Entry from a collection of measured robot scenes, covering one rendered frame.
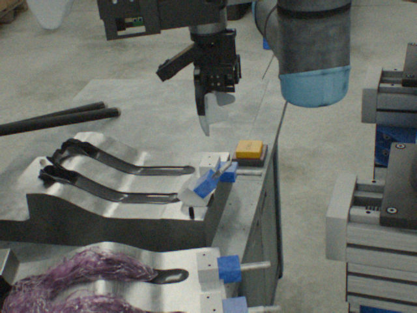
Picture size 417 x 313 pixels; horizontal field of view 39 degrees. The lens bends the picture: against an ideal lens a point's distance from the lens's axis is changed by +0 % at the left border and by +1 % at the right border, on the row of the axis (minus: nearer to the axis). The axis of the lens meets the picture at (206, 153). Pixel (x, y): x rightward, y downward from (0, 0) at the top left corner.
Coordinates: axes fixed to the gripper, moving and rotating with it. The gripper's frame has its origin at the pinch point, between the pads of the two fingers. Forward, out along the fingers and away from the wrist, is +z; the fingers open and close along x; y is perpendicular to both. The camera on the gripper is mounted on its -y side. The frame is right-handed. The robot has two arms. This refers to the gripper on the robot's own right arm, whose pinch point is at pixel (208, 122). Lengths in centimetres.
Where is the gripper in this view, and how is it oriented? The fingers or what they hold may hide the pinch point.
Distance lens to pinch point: 123.2
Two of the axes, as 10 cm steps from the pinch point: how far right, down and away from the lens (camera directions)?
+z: 1.0, 8.6, 5.0
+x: 2.3, -5.1, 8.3
